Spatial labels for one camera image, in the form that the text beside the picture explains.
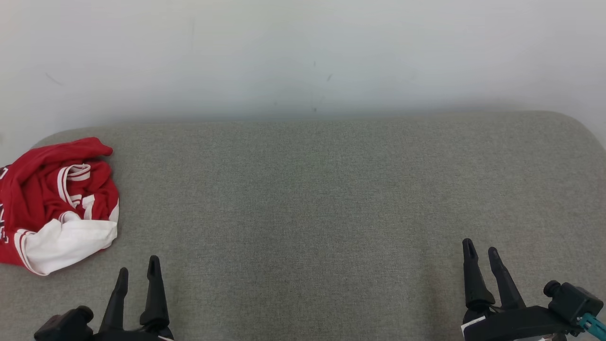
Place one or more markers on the red Bulls 23 jersey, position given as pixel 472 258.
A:
pixel 38 199

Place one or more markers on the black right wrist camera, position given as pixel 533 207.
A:
pixel 573 300

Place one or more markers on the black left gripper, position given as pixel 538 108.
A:
pixel 142 334

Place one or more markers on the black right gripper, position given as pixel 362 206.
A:
pixel 516 324

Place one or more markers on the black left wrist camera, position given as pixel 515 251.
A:
pixel 64 327

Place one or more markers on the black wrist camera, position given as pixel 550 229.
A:
pixel 573 300
pixel 64 327

